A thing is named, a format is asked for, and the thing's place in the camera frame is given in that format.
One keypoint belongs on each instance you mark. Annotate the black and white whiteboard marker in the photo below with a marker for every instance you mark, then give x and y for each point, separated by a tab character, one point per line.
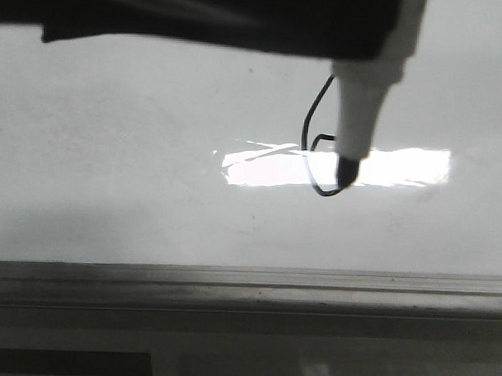
364	85

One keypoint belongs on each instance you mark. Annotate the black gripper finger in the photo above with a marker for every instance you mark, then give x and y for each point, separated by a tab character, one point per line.
332	29

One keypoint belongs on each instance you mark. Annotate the white whiteboard with aluminium frame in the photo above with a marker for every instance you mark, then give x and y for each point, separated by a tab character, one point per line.
140	172

